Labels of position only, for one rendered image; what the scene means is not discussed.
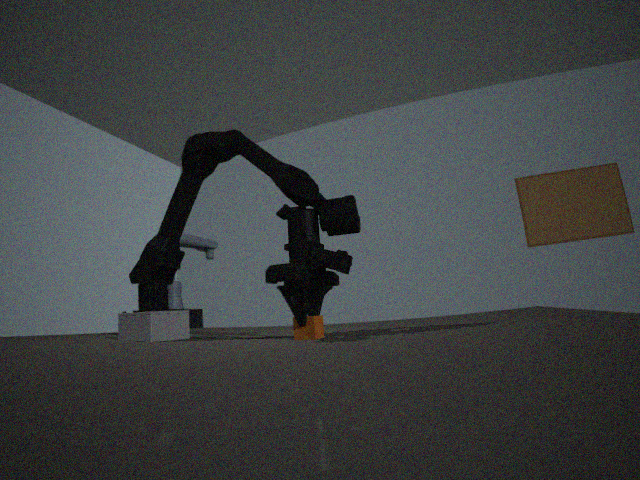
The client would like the brown block with dark square side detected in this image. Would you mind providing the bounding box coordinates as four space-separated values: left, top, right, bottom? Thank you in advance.
292 315 324 341

